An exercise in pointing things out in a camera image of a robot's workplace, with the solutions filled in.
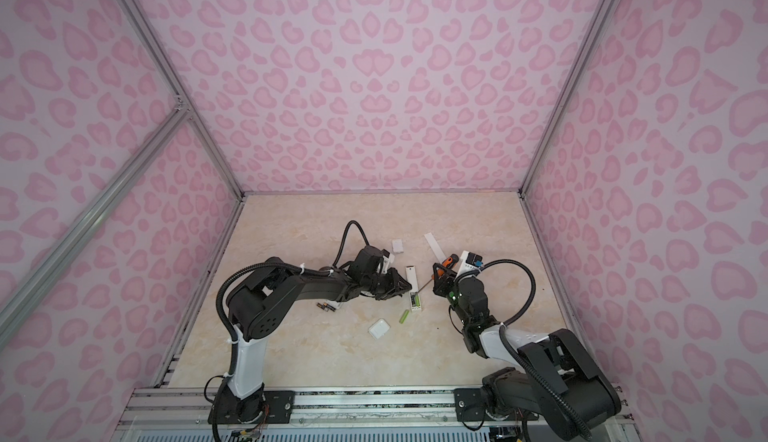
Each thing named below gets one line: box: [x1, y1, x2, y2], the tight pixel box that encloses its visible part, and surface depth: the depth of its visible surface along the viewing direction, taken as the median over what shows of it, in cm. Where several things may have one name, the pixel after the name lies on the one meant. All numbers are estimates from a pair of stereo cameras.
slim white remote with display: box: [406, 265, 422, 312], surface depth 92 cm
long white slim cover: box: [424, 232, 447, 263], surface depth 106 cm
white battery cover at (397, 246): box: [392, 239, 404, 253], surface depth 106 cm
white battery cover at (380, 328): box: [368, 318, 391, 340], surface depth 87 cm
